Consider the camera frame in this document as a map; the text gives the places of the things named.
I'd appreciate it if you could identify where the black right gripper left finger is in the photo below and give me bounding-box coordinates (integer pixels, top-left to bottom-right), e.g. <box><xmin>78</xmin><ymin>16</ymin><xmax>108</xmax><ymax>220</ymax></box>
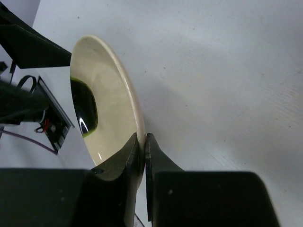
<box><xmin>92</xmin><ymin>133</ymin><xmax>140</xmax><ymax>227</ymax></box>

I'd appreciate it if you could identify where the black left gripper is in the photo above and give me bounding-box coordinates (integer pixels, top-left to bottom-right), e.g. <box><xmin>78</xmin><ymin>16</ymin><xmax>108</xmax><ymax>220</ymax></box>
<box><xmin>0</xmin><ymin>3</ymin><xmax>71</xmax><ymax>69</ymax></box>

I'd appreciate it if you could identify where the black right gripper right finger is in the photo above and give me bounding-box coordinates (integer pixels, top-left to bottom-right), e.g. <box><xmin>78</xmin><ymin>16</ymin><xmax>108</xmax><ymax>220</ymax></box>
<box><xmin>145</xmin><ymin>133</ymin><xmax>184</xmax><ymax>222</ymax></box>

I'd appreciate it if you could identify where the cream round plate black mark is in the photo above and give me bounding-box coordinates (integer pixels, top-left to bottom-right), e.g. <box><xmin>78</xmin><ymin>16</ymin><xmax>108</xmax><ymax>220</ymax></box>
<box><xmin>70</xmin><ymin>35</ymin><xmax>146</xmax><ymax>183</ymax></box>

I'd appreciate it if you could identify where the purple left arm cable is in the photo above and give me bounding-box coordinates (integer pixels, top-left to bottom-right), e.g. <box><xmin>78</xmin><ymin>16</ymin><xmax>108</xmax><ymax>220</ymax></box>
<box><xmin>0</xmin><ymin>129</ymin><xmax>59</xmax><ymax>156</ymax></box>

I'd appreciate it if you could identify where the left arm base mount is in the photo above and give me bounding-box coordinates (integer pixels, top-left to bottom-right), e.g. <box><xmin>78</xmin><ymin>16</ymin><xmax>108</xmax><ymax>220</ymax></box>
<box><xmin>14</xmin><ymin>75</ymin><xmax>76</xmax><ymax>156</ymax></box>

